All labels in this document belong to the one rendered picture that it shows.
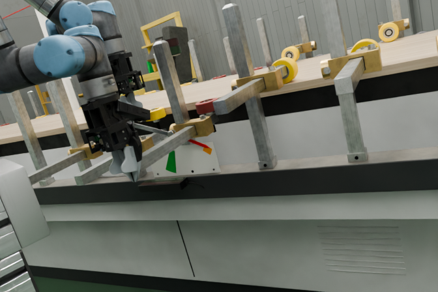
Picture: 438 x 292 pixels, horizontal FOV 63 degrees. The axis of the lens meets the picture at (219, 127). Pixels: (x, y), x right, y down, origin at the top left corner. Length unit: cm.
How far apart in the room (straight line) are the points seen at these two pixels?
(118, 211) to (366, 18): 492
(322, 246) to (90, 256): 124
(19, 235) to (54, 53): 34
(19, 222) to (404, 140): 102
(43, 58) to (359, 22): 541
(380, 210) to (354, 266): 41
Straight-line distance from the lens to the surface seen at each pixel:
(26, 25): 1271
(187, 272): 176
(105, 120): 82
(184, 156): 116
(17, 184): 47
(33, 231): 48
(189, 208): 128
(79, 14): 96
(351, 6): 591
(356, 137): 97
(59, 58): 70
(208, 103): 118
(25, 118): 167
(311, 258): 145
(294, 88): 117
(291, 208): 112
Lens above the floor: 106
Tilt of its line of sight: 12 degrees down
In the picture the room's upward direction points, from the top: 15 degrees counter-clockwise
